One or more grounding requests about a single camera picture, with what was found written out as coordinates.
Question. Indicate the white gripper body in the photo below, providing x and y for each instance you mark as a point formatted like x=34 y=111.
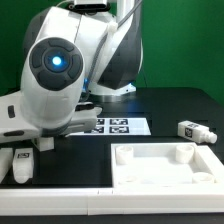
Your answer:
x=15 y=127

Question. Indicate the white square table top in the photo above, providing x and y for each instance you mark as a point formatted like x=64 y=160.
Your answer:
x=138 y=165

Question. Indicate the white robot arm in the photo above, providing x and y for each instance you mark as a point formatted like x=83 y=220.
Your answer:
x=92 y=47

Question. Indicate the white block left edge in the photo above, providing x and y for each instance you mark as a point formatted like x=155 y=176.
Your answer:
x=6 y=157

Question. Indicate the white tag sheet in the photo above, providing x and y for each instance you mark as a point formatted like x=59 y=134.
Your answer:
x=119 y=126

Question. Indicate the white front rail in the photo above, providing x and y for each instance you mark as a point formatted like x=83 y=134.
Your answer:
x=182 y=199

